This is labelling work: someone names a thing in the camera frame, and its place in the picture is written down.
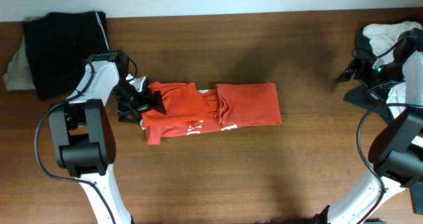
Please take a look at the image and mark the red t-shirt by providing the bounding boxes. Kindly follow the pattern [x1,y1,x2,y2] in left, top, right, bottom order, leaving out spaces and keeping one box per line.
[140,82,282,145]

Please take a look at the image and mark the white crumpled garment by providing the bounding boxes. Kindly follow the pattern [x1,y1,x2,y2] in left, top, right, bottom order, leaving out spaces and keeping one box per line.
[362,20,423,149]

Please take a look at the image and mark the dark navy garment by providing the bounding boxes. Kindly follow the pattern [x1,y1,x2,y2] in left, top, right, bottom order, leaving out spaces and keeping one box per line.
[343,52,389,110]

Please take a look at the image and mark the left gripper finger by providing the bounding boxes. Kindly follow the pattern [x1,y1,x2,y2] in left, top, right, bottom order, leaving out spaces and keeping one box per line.
[118,110,141,124]
[137,90,167,115]

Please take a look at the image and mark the beige folded garment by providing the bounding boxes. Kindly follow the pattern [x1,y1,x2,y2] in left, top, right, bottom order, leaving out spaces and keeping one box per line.
[3,38,35,91]

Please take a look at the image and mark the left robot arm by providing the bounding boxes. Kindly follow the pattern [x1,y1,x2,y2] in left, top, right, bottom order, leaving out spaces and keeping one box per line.
[48,50,167,223]

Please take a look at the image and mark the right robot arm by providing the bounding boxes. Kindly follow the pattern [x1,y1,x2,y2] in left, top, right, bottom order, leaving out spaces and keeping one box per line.
[311,28,422,223]

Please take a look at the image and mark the black folded shorts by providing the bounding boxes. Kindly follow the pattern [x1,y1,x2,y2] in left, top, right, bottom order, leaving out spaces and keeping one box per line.
[23,11,110,100]

